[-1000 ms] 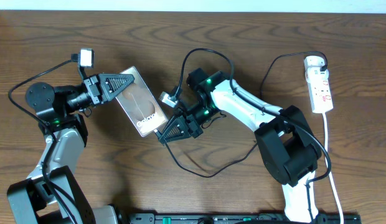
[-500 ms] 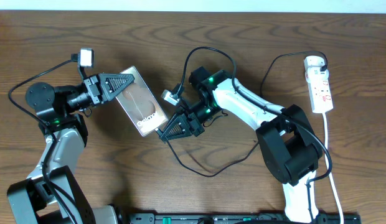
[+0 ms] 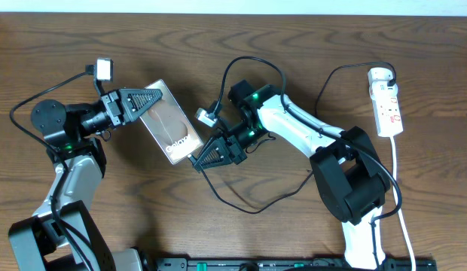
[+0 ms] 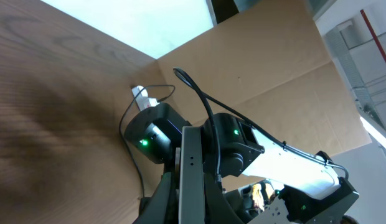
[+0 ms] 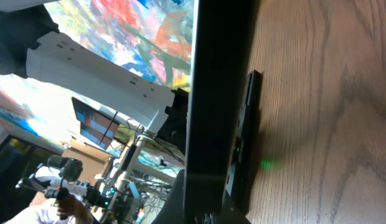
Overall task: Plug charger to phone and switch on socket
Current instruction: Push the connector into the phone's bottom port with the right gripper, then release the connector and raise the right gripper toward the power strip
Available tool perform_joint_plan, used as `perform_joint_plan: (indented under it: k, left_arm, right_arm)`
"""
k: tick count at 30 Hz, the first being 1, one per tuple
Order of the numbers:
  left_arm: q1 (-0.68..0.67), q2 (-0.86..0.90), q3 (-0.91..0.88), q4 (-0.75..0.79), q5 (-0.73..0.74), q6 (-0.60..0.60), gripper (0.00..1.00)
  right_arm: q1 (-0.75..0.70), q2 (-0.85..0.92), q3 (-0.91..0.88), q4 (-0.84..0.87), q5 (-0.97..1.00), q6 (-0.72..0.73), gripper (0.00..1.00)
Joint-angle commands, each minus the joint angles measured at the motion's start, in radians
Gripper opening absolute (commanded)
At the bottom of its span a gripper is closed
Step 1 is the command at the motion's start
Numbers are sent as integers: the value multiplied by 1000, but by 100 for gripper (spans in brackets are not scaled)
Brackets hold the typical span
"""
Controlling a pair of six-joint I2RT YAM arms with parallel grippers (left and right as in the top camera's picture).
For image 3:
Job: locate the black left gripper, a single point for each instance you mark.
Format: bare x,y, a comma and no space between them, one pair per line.
118,110

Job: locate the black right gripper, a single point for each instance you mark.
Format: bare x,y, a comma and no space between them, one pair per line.
227,147

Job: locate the white power strip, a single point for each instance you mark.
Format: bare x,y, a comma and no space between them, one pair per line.
387,114

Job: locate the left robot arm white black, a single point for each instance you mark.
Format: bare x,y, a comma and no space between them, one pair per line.
61,235

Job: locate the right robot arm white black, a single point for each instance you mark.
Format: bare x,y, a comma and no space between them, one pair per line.
349,177

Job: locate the white USB charger plug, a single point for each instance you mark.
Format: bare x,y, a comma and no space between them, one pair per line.
379,74

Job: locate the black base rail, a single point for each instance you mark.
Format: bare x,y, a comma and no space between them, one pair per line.
329,262

